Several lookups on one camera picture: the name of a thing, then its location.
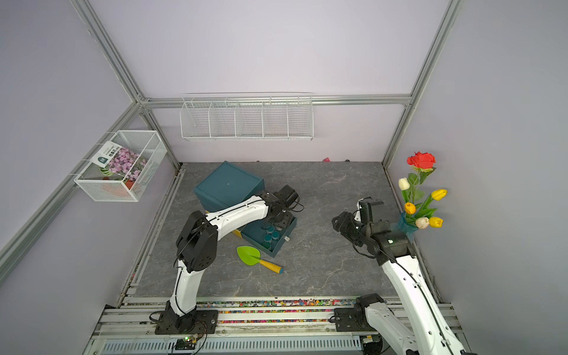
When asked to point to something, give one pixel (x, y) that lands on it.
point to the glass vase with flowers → (417, 215)
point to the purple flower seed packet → (115, 160)
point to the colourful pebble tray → (275, 310)
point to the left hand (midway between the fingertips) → (280, 221)
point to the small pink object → (326, 160)
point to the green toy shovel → (251, 256)
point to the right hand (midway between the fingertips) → (336, 221)
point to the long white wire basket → (285, 116)
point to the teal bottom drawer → (254, 234)
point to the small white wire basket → (100, 187)
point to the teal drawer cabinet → (226, 186)
